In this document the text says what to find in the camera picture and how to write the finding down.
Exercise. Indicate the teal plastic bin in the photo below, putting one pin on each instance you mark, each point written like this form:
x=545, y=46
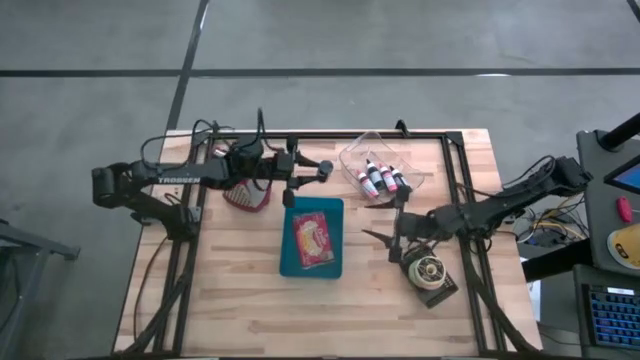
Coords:
x=287, y=250

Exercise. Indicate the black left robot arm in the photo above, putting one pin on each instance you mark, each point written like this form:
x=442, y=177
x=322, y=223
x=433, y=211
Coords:
x=175, y=179

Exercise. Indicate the backlit keyboard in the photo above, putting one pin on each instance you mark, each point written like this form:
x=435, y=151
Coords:
x=615, y=317

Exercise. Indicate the red snack packet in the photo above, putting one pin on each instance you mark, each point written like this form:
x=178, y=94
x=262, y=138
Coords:
x=312, y=240

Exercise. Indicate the red steel box grater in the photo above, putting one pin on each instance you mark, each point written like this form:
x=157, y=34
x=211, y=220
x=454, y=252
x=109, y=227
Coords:
x=250, y=197

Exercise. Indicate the black cart beam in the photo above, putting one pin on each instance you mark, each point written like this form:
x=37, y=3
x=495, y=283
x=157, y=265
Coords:
x=555, y=260

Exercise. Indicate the clear plastic bin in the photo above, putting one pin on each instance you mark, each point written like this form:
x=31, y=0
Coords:
x=350, y=155

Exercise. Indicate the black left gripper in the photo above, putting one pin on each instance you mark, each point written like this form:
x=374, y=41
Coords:
x=280, y=167

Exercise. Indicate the grey metal stand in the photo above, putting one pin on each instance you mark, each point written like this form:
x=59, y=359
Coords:
x=30, y=245

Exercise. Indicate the black perforated tray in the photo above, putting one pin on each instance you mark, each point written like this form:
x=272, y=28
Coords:
x=442, y=297

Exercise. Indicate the black pole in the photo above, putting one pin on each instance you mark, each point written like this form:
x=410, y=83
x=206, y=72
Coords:
x=620, y=132

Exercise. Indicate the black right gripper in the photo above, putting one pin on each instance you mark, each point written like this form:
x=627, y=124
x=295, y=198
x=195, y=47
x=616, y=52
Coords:
x=417, y=225

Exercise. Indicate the white paper sheet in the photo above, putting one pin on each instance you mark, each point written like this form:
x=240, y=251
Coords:
x=535, y=297

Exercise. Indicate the tablet screen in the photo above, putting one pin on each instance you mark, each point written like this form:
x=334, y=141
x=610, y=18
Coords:
x=627, y=177

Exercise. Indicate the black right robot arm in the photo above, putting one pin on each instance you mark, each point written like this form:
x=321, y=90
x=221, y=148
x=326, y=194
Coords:
x=500, y=205

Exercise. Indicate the grey cart top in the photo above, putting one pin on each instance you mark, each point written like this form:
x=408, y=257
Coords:
x=595, y=200

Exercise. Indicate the black frame clamp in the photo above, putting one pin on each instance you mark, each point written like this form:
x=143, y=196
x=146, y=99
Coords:
x=401, y=127
x=216, y=126

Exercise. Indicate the black metal table frame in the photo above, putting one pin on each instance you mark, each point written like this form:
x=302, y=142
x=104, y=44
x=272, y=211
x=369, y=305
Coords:
x=425, y=135

